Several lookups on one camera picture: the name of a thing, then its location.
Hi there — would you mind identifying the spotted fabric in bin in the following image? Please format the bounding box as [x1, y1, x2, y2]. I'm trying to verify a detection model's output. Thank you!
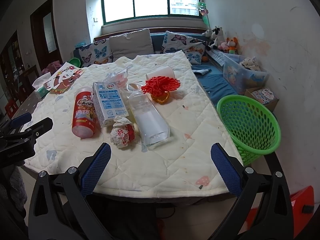
[239, 57, 261, 72]

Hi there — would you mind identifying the orange fox plush toy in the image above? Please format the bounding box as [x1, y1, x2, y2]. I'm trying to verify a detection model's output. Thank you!
[227, 37, 238, 54]

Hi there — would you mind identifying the green plastic bowl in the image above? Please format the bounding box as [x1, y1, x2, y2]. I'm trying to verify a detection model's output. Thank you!
[68, 57, 81, 68]

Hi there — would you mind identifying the clear plastic bottle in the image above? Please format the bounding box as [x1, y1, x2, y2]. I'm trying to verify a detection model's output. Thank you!
[126, 83, 170, 147]

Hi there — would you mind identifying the white paper cup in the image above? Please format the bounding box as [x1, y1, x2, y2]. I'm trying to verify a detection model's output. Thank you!
[146, 66, 175, 80]

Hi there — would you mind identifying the pink plush toy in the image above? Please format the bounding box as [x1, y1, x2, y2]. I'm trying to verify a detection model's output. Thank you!
[218, 42, 229, 53]

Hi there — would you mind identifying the white blue milk carton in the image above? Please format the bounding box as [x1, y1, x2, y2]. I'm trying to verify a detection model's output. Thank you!
[92, 82, 129, 128]

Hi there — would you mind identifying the red pompom flower ornament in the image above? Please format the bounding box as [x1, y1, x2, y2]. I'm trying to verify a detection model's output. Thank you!
[141, 76, 181, 105]

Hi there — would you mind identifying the cow plush toy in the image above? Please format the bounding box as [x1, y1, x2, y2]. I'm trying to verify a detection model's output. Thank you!
[202, 27, 225, 50]

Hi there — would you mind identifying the red plastic stool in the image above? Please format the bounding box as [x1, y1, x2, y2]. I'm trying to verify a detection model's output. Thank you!
[241, 185, 315, 237]

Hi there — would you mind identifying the colourful pinwheel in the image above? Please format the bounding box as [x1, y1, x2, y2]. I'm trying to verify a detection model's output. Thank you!
[197, 0, 211, 29]

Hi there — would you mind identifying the green plastic waste basket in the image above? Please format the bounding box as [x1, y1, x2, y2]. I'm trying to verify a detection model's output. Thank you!
[216, 95, 281, 166]

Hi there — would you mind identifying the butterfly pillow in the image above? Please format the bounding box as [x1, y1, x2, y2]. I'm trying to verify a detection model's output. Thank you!
[160, 31, 207, 65]
[79, 39, 113, 67]

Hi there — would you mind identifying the blue sofa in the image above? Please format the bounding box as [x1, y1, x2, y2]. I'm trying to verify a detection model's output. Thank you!
[73, 33, 237, 106]

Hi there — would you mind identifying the grey cushion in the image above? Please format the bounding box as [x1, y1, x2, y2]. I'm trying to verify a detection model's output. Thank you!
[109, 29, 154, 61]

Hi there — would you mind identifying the dark wooden door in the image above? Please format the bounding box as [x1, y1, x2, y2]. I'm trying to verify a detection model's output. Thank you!
[30, 0, 62, 70]

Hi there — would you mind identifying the tissue pack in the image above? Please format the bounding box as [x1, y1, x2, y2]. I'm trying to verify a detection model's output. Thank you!
[32, 72, 51, 99]

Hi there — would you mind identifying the window with green frame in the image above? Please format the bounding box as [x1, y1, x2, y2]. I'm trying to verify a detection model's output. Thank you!
[101, 0, 200, 24]

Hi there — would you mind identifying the clear plastic bag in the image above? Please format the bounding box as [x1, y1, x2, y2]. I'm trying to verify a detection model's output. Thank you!
[104, 67, 130, 88]

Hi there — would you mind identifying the cardboard box with print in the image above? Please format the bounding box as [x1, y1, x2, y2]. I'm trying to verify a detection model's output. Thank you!
[245, 87, 279, 112]

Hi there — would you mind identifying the cartoon bear picture book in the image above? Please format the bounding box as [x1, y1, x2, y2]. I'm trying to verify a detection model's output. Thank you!
[43, 62, 84, 94]

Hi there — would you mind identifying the pink cloth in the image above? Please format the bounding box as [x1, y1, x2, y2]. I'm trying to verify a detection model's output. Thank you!
[41, 61, 62, 75]

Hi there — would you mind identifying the clear plastic storage bin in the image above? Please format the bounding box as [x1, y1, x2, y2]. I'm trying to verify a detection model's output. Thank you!
[207, 50, 270, 95]

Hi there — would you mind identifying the red snack can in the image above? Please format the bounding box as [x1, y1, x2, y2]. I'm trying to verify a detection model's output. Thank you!
[72, 87, 97, 139]

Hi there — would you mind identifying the left butterfly pillow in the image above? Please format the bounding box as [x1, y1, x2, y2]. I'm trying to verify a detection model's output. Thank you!
[79, 39, 113, 67]

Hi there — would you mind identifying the red white wrapper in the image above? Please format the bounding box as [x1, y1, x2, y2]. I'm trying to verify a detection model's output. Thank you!
[110, 116, 139, 148]

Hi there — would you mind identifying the right butterfly pillow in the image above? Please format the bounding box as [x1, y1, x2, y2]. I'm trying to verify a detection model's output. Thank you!
[160, 31, 207, 65]

